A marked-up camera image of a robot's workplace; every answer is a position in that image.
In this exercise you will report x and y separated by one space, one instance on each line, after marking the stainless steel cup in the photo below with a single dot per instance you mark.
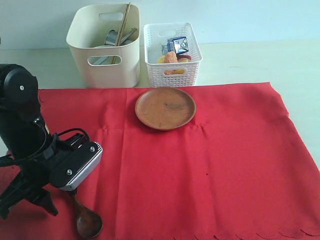
111 38

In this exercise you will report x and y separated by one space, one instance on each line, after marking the yellow cheese wedge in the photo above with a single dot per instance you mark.
178 71

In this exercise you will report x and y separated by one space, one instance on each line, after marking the red sausage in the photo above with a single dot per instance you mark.
181 56

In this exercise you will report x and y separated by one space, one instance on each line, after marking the red scalloped tablecloth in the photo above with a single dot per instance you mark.
237 171

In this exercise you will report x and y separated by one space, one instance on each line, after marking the metal butter knife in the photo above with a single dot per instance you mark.
125 39

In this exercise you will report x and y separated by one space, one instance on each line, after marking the dark wooden spoon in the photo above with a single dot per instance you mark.
88 223

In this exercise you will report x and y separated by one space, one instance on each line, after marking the fried chicken nugget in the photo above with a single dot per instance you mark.
169 58

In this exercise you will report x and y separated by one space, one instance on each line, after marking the yellow lemon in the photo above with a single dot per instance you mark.
161 60

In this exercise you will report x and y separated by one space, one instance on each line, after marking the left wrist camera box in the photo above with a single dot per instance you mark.
76 166

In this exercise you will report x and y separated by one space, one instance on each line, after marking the blue white milk carton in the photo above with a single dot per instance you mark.
178 44

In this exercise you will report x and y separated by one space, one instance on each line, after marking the white perforated plastic basket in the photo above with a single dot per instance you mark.
155 35

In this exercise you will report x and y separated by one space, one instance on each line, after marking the cream plastic storage bin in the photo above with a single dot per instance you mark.
88 31

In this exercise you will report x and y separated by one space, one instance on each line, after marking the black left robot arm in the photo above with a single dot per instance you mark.
31 147

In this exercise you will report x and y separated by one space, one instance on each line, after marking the brown round plate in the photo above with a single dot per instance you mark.
165 108

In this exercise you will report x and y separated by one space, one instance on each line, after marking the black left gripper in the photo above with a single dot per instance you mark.
35 168

